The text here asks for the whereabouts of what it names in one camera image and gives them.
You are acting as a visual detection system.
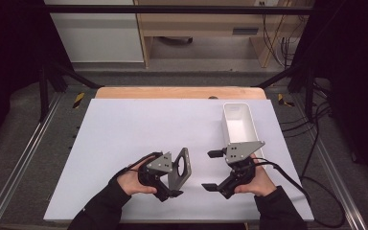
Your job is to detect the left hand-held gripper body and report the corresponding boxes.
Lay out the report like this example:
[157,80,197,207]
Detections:
[136,151,174,203]

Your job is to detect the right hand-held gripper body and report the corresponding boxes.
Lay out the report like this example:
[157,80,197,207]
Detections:
[219,140,266,200]

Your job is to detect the white rectangular plastic box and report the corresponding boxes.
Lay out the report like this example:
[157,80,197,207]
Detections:
[221,102,261,150]

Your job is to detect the person's left hand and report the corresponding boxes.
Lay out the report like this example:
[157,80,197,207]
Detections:
[116,155,158,196]

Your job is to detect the person's right hand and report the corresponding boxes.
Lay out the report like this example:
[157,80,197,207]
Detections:
[234,153,278,197]

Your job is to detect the white table sheet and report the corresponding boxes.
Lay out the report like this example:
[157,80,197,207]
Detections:
[43,98,315,223]

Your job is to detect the yellow black hazard tape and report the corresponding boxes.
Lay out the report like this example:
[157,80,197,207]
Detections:
[72,92,86,109]
[277,93,295,108]

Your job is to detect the beige wooden desk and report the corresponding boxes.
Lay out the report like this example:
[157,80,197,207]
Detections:
[133,0,314,69]

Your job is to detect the white cabinet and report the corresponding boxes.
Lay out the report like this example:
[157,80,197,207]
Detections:
[43,0,145,63]

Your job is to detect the black curtain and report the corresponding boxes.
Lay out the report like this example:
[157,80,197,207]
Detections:
[0,0,58,156]
[296,0,368,195]

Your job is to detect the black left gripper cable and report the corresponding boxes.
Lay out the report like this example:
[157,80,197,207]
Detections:
[108,151,164,187]

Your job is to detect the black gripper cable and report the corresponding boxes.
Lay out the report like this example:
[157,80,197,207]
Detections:
[108,151,164,187]
[250,157,347,229]

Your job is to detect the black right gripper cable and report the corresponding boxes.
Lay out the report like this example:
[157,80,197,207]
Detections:
[250,157,347,229]

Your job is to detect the black floor cables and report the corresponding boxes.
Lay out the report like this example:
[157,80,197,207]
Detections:
[281,80,334,180]

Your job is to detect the black diagonal frame strut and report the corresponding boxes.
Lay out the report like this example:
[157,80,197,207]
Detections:
[254,64,305,89]
[48,60,104,90]

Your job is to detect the aluminium floor rail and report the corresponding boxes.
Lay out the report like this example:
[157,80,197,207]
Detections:
[311,133,368,230]
[0,95,62,230]

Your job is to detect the bundle of hanging cables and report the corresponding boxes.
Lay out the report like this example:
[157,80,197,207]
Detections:
[261,5,302,69]

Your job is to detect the grey desk drawer handle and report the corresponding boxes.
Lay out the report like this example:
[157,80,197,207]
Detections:
[232,27,260,35]

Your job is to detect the black frame crossbar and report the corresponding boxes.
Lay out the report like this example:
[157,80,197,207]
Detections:
[42,4,314,15]

